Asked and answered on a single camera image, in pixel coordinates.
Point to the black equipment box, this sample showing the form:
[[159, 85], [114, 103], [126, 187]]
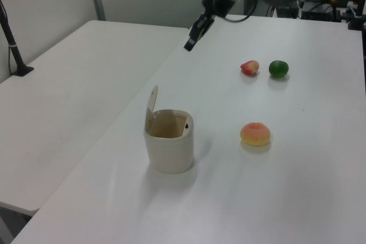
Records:
[[318, 9]]

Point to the red toy strawberry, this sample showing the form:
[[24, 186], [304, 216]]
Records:
[[250, 67]]

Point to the green toy lime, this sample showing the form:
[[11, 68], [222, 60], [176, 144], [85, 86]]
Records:
[[278, 69]]

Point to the black pole with base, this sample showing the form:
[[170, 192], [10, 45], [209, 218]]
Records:
[[12, 47]]

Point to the black camera stand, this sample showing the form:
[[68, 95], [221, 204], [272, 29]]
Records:
[[356, 16]]

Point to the beige garbage bin with lid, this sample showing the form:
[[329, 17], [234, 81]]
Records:
[[170, 144]]

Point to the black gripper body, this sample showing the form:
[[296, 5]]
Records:
[[218, 4]]

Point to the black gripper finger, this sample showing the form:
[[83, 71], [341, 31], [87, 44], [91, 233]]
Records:
[[206, 27], [194, 34]]

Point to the orange pink toy peach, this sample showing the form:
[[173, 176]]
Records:
[[255, 134]]

